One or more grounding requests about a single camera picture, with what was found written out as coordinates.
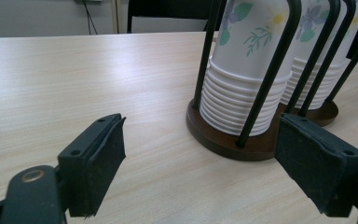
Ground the stack of floral paper cups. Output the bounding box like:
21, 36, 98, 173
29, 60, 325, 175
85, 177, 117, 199
280, 0, 358, 110
199, 0, 293, 137

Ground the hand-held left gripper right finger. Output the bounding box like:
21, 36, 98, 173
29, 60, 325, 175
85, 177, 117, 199
274, 112, 358, 218

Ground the brown cup holder tray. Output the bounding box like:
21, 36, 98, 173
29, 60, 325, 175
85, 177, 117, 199
186, 0, 358, 162

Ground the black wall outlet cable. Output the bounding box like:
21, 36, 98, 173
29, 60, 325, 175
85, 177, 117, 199
82, 0, 99, 35

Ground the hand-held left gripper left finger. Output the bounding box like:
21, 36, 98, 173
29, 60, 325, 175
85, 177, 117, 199
57, 113, 127, 218

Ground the black folding chair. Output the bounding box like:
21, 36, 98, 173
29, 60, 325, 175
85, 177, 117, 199
126, 0, 227, 35

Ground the vertical wall conduit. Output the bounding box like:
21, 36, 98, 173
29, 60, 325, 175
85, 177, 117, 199
111, 0, 121, 35

